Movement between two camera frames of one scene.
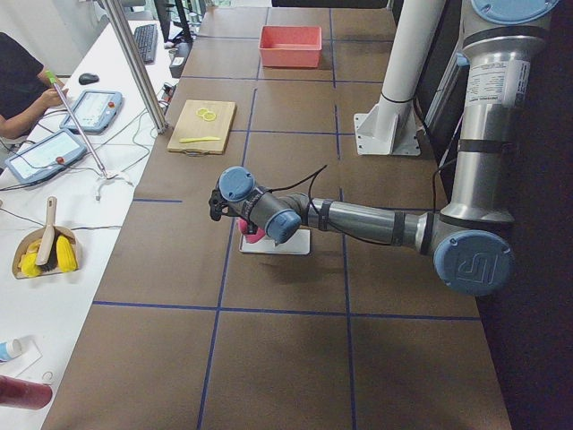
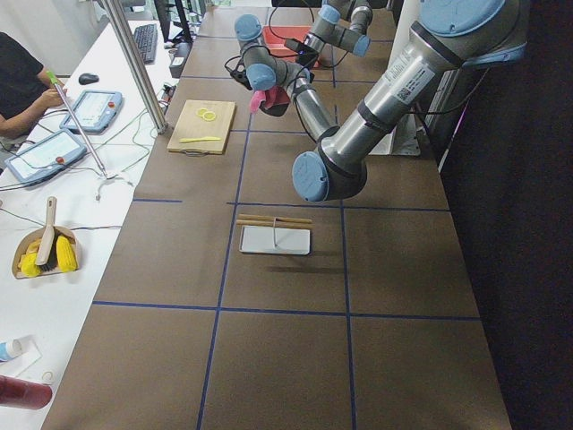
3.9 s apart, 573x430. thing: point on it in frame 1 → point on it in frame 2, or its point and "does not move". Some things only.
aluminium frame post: [137, 67] does not move
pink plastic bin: [286, 46] does not move
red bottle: [22, 394] does not move
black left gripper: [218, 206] → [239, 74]
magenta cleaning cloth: [250, 237] → [269, 98]
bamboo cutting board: [191, 125] does not move
